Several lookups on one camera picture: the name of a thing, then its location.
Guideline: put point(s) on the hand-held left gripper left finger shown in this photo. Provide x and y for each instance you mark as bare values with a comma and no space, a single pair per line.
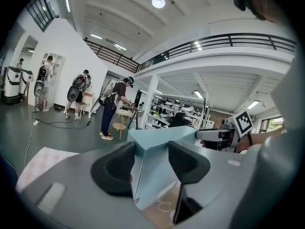
71,199

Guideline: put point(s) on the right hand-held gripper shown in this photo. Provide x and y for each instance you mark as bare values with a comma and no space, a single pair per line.
243,124

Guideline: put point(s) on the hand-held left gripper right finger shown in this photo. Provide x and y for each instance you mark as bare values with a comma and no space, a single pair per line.
214,180

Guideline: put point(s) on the light blue box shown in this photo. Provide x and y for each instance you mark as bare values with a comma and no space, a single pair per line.
157,166

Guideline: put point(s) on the person's right forearm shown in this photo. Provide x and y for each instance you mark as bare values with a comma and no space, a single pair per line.
262,139

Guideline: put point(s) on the pink checked tablecloth table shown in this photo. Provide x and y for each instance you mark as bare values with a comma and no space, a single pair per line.
47,156

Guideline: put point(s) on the black office chair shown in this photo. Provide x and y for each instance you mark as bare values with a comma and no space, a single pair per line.
177,119

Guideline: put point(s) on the fluorescent tube light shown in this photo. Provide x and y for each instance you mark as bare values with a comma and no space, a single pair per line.
198,94
253,104
120,47
96,36

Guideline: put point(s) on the shelving rack with white appliances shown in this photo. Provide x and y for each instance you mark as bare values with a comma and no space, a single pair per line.
166,104

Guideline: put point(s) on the dark blue chair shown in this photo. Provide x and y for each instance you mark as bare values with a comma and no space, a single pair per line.
10,172

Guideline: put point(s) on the person's white shirt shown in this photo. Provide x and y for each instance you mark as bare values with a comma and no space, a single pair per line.
286,151

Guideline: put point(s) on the black tripod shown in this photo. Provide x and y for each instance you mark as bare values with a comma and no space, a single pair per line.
134,118

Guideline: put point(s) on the round wooden side table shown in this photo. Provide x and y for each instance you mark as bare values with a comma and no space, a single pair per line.
121,113

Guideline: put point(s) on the black mezzanine railing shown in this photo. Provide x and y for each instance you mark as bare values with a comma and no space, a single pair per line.
238,40

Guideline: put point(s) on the white mobile robot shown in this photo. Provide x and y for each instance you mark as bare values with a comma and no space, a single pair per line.
26,82
12,85

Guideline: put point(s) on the person's face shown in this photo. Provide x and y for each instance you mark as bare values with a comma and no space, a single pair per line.
264,6

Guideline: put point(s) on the round ceiling lamp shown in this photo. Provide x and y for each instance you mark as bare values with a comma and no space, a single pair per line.
158,2

